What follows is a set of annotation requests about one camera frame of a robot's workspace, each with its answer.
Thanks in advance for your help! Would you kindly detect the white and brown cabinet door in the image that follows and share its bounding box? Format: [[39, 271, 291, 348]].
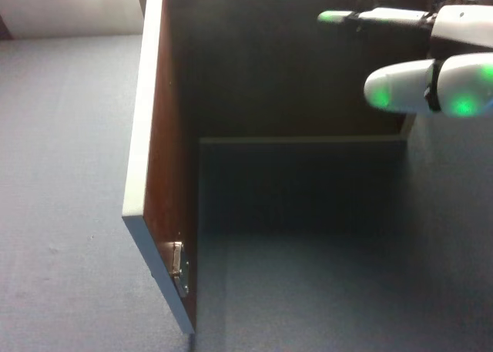
[[121, 0, 201, 336]]

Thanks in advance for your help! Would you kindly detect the metal door hinge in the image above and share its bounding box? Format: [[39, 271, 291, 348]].
[[169, 240, 190, 297]]

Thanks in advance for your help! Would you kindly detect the grey table cloth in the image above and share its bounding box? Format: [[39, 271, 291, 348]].
[[0, 32, 493, 352]]

